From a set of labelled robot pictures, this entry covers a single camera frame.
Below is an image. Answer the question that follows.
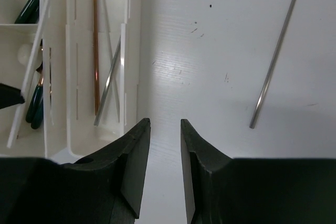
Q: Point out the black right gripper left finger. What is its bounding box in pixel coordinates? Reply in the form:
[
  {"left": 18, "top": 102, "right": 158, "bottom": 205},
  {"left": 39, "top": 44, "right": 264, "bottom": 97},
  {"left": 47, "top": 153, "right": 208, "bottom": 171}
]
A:
[{"left": 60, "top": 118, "right": 151, "bottom": 224}]

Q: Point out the white plastic spoon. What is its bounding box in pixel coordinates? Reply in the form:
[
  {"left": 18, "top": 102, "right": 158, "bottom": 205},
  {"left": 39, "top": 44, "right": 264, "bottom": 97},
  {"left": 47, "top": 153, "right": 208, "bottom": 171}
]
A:
[{"left": 17, "top": 43, "right": 33, "bottom": 66}]

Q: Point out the white narrow tray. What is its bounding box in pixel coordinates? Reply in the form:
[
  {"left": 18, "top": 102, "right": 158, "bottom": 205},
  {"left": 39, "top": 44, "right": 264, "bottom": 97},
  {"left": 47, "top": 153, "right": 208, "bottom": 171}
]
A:
[{"left": 66, "top": 0, "right": 141, "bottom": 157}]

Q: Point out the copper chopstick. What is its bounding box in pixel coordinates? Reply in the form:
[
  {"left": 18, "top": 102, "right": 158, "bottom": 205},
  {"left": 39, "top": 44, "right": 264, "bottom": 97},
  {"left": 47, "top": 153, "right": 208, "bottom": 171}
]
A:
[
  {"left": 93, "top": 0, "right": 100, "bottom": 115},
  {"left": 101, "top": 0, "right": 120, "bottom": 123}
]

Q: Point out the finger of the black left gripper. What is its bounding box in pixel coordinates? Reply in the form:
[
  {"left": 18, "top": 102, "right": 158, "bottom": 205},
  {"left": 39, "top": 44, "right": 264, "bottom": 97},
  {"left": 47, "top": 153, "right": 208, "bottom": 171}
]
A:
[{"left": 0, "top": 83, "right": 25, "bottom": 109}]

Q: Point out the silver chopstick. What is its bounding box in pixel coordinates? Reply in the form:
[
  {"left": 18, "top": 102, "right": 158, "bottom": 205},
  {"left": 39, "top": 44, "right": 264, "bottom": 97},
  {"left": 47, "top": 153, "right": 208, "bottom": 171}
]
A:
[
  {"left": 94, "top": 37, "right": 121, "bottom": 126},
  {"left": 249, "top": 0, "right": 297, "bottom": 129},
  {"left": 7, "top": 0, "right": 51, "bottom": 148}
]

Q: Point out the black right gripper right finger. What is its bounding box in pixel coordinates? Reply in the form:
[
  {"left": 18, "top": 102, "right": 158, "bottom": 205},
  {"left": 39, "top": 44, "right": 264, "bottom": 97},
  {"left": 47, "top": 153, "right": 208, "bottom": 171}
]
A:
[{"left": 180, "top": 118, "right": 234, "bottom": 224}]

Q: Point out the gold fork green handle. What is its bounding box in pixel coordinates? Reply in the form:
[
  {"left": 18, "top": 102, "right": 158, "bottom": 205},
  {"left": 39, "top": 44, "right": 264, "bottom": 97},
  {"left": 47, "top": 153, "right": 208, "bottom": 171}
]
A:
[{"left": 15, "top": 0, "right": 39, "bottom": 24}]

